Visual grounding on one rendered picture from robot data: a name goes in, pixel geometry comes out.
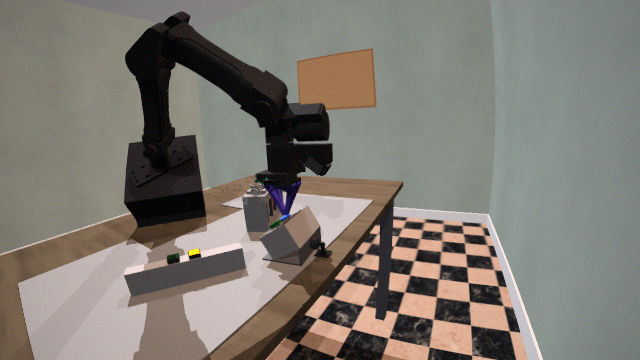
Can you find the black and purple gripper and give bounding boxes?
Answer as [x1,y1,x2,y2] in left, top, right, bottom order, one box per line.
[256,143,306,215]

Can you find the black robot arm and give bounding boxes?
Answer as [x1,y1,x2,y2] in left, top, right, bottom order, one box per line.
[125,11,333,188]

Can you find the grey flat mat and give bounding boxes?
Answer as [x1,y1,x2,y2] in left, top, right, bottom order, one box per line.
[18,193,373,360]

